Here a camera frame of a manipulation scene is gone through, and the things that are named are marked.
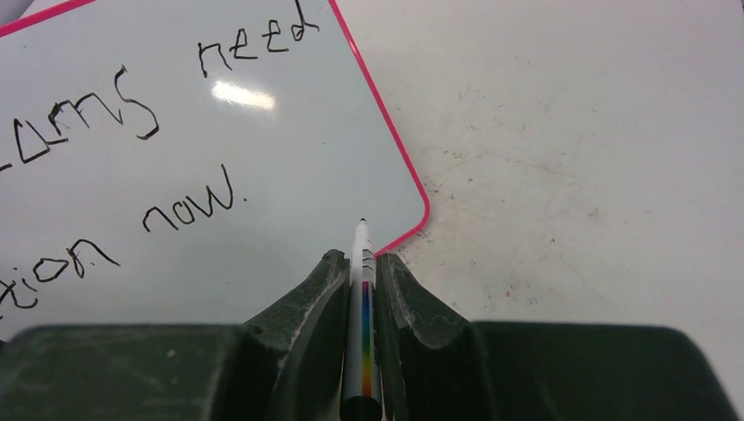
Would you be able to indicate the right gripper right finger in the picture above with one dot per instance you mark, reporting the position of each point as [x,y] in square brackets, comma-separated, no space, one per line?
[438,365]

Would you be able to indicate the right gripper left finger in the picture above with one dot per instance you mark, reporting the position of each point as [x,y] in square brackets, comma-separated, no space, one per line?
[282,364]

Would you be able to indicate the black whiteboard marker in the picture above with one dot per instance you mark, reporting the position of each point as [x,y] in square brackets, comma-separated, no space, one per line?
[361,388]

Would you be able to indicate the pink-framed whiteboard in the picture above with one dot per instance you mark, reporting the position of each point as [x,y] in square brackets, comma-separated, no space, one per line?
[187,161]

